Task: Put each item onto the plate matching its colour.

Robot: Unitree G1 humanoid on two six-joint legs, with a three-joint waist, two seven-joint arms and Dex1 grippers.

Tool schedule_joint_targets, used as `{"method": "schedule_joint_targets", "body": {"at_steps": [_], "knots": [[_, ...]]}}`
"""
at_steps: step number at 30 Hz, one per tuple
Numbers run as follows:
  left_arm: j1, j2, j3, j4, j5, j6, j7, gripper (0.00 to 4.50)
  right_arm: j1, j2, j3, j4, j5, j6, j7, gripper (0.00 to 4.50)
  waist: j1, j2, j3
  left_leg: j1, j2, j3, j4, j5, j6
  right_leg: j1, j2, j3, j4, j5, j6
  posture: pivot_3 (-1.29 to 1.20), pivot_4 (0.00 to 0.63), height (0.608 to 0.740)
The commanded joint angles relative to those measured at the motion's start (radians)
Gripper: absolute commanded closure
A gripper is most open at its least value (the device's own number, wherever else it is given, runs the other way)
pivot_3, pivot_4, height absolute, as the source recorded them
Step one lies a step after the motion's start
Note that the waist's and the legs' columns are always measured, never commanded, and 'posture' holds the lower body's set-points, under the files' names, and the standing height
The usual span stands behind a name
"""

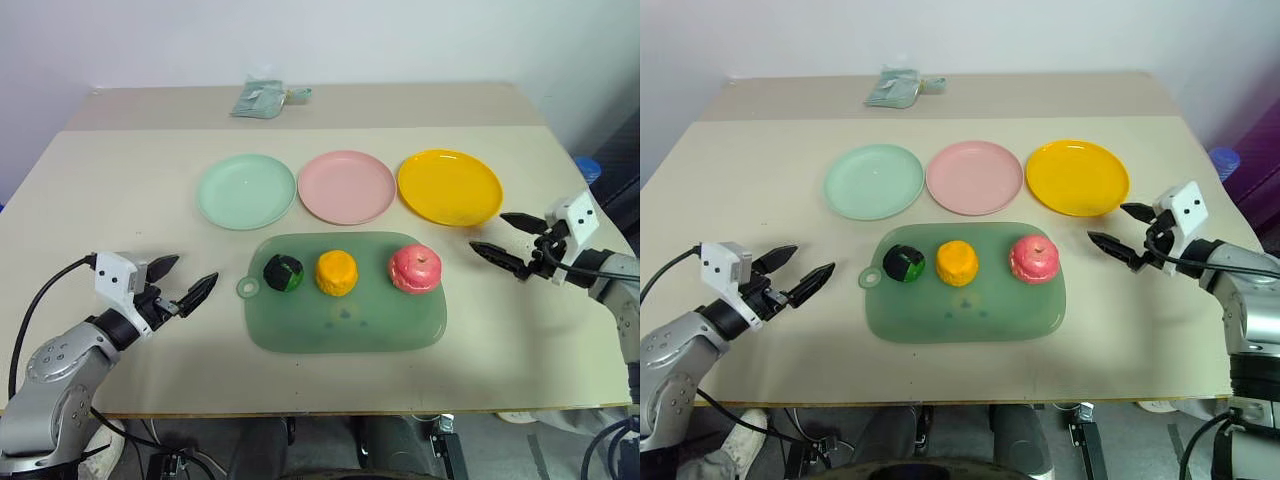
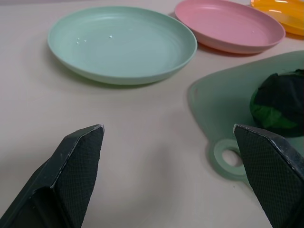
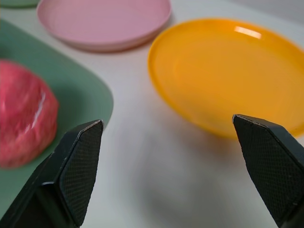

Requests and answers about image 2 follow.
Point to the pink plate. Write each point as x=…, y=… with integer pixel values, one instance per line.
x=230, y=26

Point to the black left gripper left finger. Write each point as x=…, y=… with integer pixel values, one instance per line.
x=71, y=175

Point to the light green cutting board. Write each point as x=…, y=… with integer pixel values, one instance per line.
x=223, y=99

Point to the light green plate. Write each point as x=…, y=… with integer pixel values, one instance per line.
x=123, y=45

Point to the orange plate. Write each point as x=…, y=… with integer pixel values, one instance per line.
x=285, y=16

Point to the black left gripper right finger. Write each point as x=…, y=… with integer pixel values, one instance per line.
x=273, y=175

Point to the dark green toy vegetable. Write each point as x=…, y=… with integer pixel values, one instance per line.
x=278, y=102

